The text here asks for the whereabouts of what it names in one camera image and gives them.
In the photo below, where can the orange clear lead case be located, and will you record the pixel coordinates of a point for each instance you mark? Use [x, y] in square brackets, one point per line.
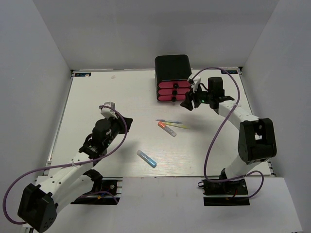
[167, 129]

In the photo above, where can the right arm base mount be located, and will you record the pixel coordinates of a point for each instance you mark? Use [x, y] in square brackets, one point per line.
[232, 193]

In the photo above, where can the corner label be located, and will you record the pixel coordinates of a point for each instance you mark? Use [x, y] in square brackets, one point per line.
[88, 74]
[229, 71]

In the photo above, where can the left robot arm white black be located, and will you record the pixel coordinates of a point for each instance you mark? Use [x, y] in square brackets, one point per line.
[41, 203]

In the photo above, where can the right corner label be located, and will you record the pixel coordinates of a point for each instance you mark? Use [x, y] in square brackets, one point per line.
[229, 71]

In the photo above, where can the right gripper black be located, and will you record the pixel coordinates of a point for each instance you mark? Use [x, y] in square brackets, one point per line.
[187, 103]

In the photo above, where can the left corner label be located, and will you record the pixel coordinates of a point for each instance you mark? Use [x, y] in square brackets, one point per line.
[88, 74]

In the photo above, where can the blue clear lead case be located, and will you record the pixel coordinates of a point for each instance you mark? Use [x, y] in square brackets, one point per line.
[146, 158]

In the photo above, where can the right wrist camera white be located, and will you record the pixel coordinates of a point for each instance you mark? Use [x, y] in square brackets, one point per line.
[194, 83]

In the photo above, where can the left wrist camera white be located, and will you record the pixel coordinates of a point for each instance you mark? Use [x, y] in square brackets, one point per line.
[107, 110]

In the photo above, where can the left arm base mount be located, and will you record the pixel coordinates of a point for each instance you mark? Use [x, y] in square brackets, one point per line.
[105, 192]

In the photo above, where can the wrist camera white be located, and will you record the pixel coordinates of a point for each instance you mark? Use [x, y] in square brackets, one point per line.
[107, 110]
[194, 83]

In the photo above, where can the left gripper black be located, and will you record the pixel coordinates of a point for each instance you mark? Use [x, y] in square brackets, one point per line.
[122, 124]

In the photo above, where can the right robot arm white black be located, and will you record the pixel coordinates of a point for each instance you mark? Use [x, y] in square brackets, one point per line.
[256, 141]

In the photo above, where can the yellow pen refill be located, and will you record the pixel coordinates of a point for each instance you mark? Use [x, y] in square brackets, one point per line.
[176, 125]

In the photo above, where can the black drawer cabinet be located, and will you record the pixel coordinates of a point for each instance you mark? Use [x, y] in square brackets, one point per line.
[171, 68]

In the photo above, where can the blue pen refill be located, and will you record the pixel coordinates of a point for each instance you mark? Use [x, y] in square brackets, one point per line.
[169, 121]

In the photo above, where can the pink drawer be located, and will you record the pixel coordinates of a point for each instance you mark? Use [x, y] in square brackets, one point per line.
[174, 84]
[172, 91]
[171, 98]

